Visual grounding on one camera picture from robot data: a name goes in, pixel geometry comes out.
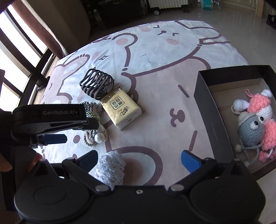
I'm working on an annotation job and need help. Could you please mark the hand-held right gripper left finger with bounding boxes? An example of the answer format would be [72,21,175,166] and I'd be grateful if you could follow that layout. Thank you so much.
[31,150,110,192]

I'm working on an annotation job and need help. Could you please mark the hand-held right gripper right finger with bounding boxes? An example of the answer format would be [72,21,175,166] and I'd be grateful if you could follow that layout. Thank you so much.
[168,150,252,192]

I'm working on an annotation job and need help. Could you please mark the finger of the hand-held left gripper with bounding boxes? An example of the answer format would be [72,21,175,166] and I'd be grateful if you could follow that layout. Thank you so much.
[37,134,68,146]
[85,118,103,132]

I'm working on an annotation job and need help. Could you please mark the rope curtain tieback with pearl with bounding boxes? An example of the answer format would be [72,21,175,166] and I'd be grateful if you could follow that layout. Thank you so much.
[81,102,107,147]

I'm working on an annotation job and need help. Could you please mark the white crochet pouch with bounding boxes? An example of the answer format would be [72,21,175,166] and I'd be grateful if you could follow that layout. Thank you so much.
[94,151,126,191]

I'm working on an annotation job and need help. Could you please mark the yellow tissue packet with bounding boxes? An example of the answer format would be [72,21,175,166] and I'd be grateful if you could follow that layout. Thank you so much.
[100,86,142,131]

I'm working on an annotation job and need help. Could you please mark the black hair claw clip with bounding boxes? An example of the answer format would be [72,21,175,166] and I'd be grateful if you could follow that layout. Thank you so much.
[79,68,115,100]

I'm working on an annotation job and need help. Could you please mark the black cardboard box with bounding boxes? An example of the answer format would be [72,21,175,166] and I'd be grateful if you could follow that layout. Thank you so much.
[194,65,276,180]

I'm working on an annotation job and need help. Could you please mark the grey crochet mouse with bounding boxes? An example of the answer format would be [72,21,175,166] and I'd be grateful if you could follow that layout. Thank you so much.
[235,112,265,167]

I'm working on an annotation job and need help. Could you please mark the pink crochet doll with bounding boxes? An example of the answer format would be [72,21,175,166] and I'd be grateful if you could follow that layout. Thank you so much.
[232,89,276,163]

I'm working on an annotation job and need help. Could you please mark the person's left hand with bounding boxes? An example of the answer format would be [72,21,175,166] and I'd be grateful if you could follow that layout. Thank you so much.
[0,152,45,173]

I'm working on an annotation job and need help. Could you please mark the black window railing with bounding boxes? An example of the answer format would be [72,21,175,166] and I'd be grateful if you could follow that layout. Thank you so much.
[0,4,57,108]

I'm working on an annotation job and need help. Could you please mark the bear print blanket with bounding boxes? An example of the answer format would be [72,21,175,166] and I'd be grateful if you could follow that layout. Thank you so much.
[40,20,250,186]

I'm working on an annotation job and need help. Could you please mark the brown curtain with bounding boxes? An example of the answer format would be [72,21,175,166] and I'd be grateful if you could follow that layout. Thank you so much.
[13,0,91,58]

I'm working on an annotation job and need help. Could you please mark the dark trunk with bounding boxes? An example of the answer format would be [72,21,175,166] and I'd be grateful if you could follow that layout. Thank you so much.
[84,0,149,29]

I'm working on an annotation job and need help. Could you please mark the pack of water bottles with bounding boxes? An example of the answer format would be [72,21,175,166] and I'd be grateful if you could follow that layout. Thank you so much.
[197,0,222,10]

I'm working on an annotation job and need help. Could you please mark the dark cloth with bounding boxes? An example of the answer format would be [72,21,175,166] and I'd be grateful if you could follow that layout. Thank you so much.
[266,14,276,29]

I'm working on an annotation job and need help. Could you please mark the cream kitchen cabinets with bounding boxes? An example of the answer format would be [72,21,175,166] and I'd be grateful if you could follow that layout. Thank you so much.
[235,0,276,18]

